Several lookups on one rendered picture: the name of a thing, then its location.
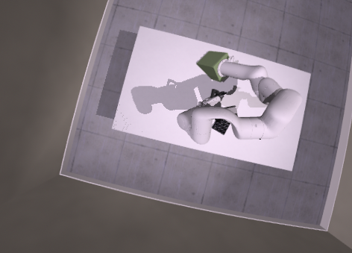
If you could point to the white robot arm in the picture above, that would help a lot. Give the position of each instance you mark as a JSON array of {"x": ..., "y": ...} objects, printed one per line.
[{"x": 197, "y": 121}]

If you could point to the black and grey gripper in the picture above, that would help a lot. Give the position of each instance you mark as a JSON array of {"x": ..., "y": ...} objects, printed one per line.
[{"x": 214, "y": 100}]

